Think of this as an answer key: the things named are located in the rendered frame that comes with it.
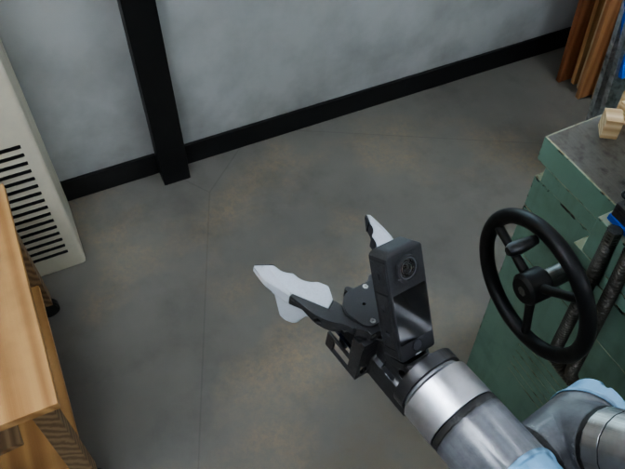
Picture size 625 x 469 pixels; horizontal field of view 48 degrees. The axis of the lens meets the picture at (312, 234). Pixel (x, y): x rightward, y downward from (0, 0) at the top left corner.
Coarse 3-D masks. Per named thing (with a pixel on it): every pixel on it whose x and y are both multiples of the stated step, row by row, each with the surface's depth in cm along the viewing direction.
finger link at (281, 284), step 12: (264, 264) 72; (264, 276) 71; (276, 276) 70; (288, 276) 71; (276, 288) 70; (288, 288) 70; (300, 288) 70; (312, 288) 70; (324, 288) 70; (276, 300) 72; (288, 300) 70; (312, 300) 69; (324, 300) 69; (288, 312) 73; (300, 312) 72
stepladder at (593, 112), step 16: (624, 0) 193; (624, 16) 195; (624, 32) 195; (608, 48) 205; (624, 48) 198; (608, 64) 207; (624, 64) 201; (608, 80) 207; (624, 80) 205; (608, 96) 209; (592, 112) 219
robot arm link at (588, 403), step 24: (576, 384) 75; (600, 384) 74; (552, 408) 73; (576, 408) 71; (600, 408) 69; (624, 408) 73; (552, 432) 70; (576, 432) 69; (600, 432) 66; (624, 432) 64; (576, 456) 69; (600, 456) 66; (624, 456) 63
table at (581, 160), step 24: (552, 144) 132; (576, 144) 132; (600, 144) 132; (624, 144) 132; (552, 168) 135; (576, 168) 128; (600, 168) 128; (624, 168) 128; (576, 192) 131; (600, 192) 125; (624, 312) 116
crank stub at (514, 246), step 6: (534, 234) 115; (516, 240) 114; (522, 240) 113; (528, 240) 114; (534, 240) 114; (510, 246) 113; (516, 246) 113; (522, 246) 113; (528, 246) 113; (534, 246) 114; (510, 252) 113; (516, 252) 113; (522, 252) 113
